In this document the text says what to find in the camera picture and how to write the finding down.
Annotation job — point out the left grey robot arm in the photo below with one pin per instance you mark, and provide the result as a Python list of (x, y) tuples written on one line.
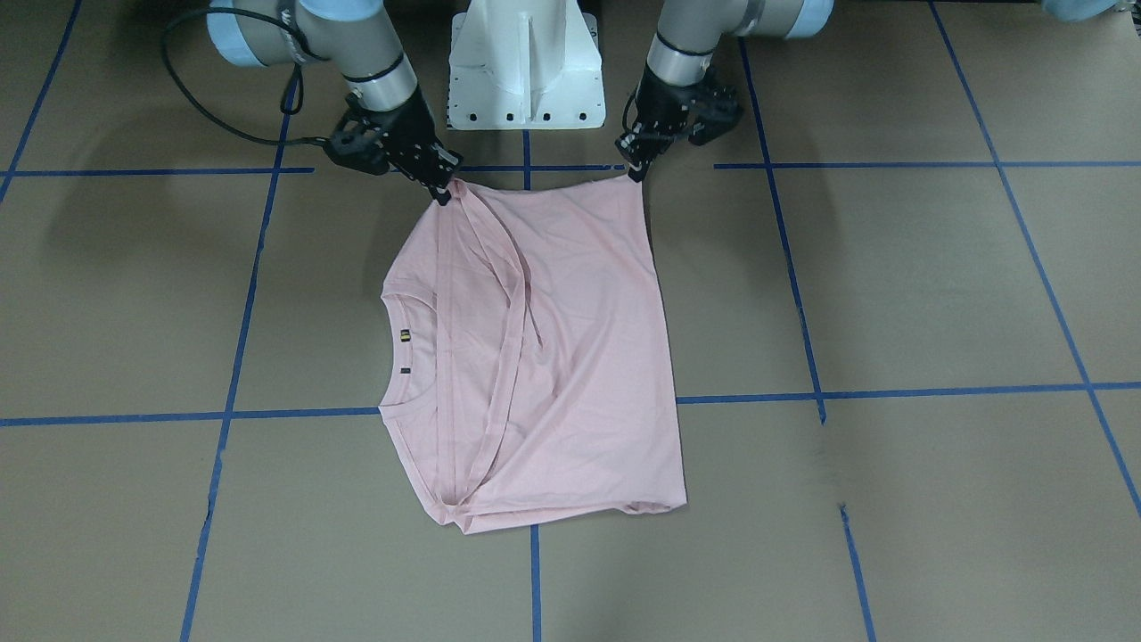
[(886, 84)]

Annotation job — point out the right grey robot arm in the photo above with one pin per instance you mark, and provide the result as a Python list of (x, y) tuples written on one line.
[(356, 37)]

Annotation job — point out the pink Snoopy t-shirt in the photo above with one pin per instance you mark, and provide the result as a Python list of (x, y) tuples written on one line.
[(531, 376)]

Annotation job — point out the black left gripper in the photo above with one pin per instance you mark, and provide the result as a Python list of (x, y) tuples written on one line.
[(660, 108)]

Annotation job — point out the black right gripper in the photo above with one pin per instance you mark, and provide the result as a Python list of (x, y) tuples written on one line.
[(409, 129)]

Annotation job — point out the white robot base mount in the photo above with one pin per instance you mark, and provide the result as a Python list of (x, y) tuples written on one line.
[(516, 65)]

